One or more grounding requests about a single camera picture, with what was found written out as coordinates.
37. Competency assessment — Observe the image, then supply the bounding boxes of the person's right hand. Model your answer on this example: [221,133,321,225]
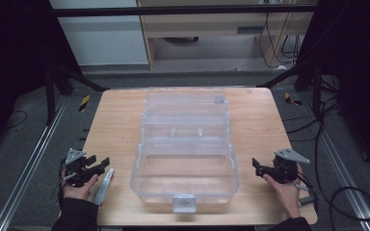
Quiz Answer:
[262,162,304,219]

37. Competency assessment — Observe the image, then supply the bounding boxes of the black horizontal bar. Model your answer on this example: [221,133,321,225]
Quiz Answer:
[49,4,319,17]

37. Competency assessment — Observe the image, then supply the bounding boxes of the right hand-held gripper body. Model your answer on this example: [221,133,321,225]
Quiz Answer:
[271,147,311,185]

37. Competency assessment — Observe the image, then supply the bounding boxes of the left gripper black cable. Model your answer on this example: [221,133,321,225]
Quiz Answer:
[56,157,67,210]

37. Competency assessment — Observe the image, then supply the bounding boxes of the hanging black cables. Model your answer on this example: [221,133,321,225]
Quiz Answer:
[258,12,304,70]

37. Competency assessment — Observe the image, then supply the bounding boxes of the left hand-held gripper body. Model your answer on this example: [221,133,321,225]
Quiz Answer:
[64,147,99,189]

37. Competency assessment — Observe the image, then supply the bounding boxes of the white cabinet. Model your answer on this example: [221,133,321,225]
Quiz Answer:
[48,0,149,67]

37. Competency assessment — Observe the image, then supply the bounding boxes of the black metal stand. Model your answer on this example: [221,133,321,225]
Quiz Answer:
[256,59,327,120]
[43,61,111,127]

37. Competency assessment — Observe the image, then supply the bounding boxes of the black floor cable bundle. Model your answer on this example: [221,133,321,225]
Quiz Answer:
[282,75,345,143]

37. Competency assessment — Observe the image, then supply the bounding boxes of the white tube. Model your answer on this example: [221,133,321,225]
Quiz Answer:
[93,167,116,207]

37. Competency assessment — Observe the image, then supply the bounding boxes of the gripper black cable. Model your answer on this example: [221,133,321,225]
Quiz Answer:
[56,157,67,210]
[297,171,370,222]

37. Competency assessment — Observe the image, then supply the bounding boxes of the black curtain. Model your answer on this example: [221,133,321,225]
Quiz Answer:
[297,0,370,181]
[0,0,81,158]

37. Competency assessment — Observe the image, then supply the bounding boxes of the person's left hand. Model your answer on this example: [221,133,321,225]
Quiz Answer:
[61,168,100,202]

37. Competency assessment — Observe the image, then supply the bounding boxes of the aluminium floor rail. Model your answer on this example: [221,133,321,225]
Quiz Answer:
[300,92,370,231]
[0,95,69,231]

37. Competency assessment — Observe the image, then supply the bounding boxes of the clear plastic storage box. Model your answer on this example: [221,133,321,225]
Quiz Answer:
[129,86,241,215]

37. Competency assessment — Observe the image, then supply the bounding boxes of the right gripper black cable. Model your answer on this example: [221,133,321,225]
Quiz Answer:
[297,171,370,222]

